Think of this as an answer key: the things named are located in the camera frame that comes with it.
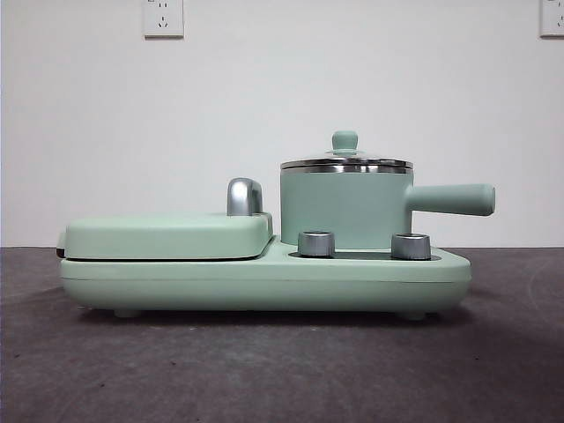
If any silver control knob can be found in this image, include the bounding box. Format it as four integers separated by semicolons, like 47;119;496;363
297;229;337;256
390;232;431;260

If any glass lid with green knob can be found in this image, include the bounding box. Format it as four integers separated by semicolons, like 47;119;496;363
281;130;415;174

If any green griddle lid, silver handle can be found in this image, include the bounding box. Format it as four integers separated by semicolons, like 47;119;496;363
59;176;275;261

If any green breakfast machine base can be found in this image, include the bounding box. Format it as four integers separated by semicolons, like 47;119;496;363
59;210;471;321

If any white wall socket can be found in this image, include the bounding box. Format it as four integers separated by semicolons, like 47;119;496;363
539;0;564;39
143;0;185;39

